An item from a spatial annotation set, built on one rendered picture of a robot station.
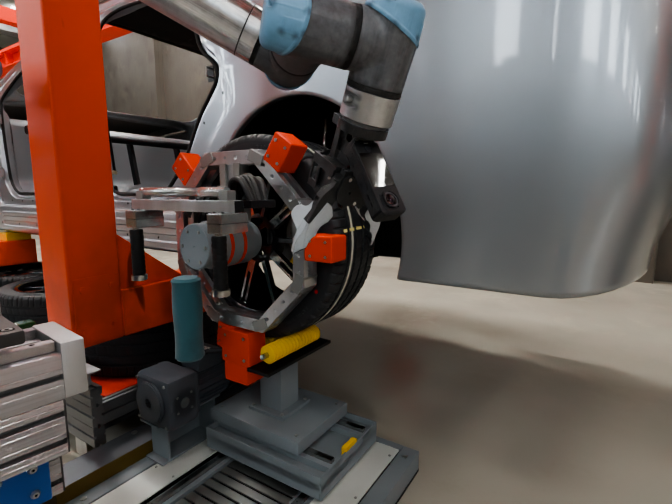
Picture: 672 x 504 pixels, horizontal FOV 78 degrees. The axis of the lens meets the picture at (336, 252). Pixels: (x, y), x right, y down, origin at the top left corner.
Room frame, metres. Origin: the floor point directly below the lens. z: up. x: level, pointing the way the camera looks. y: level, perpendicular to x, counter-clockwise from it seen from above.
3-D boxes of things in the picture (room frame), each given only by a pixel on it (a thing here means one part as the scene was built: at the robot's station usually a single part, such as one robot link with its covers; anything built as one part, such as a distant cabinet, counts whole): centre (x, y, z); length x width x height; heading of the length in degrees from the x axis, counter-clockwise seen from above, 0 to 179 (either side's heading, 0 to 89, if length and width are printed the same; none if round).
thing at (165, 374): (1.43, 0.50, 0.26); 0.42 x 0.18 x 0.35; 147
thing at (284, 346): (1.30, 0.14, 0.51); 0.29 x 0.06 x 0.06; 147
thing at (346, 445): (1.39, 0.16, 0.13); 0.50 x 0.36 x 0.10; 57
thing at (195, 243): (1.22, 0.34, 0.85); 0.21 x 0.14 x 0.14; 147
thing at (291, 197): (1.28, 0.30, 0.85); 0.54 x 0.07 x 0.54; 57
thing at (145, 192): (1.23, 0.45, 1.03); 0.19 x 0.18 x 0.11; 147
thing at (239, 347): (1.31, 0.28, 0.48); 0.16 x 0.12 x 0.17; 147
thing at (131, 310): (1.59, 0.64, 0.69); 0.52 x 0.17 x 0.35; 147
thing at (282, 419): (1.42, 0.21, 0.32); 0.40 x 0.30 x 0.28; 57
